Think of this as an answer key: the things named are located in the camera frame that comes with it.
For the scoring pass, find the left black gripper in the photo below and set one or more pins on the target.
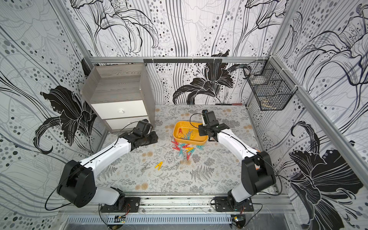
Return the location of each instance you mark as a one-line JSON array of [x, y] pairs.
[[154, 139]]

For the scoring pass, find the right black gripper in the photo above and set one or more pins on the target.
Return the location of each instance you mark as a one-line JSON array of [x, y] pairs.
[[207, 130]]

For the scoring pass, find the yellow plastic storage box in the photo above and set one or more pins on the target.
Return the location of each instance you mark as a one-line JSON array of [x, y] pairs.
[[186, 132]]

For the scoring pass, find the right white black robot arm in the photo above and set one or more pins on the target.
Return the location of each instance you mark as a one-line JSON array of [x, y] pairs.
[[257, 173]]

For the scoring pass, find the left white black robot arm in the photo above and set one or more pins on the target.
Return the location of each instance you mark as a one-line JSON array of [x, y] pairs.
[[78, 180]]

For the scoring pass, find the red clothespin in pile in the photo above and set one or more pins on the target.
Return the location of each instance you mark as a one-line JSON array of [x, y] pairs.
[[179, 146]]

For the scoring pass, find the grey clothespin lower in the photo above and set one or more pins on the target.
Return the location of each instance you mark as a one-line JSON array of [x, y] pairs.
[[145, 168]]

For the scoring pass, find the yellow clothespin lower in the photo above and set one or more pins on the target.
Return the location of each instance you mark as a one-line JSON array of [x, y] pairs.
[[159, 165]]

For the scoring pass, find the red clothespin pile bottom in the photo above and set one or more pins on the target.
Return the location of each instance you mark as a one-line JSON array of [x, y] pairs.
[[188, 154]]

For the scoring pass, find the wooden two-drawer cabinet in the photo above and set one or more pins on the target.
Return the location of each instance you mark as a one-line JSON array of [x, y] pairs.
[[120, 95]]

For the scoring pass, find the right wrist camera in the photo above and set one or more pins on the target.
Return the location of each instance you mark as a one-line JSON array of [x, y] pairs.
[[204, 117]]

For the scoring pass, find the red-handled screwdriver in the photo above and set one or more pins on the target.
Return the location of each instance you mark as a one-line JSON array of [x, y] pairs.
[[229, 104]]

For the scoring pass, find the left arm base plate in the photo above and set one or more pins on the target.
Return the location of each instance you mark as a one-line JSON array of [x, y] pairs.
[[126, 205]]

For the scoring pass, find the black wire wall basket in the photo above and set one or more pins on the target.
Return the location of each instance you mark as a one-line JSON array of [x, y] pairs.
[[269, 89]]

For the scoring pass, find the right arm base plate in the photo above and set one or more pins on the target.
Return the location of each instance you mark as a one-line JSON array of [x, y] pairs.
[[227, 204]]

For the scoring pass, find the white cable duct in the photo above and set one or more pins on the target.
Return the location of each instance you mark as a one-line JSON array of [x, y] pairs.
[[153, 219]]

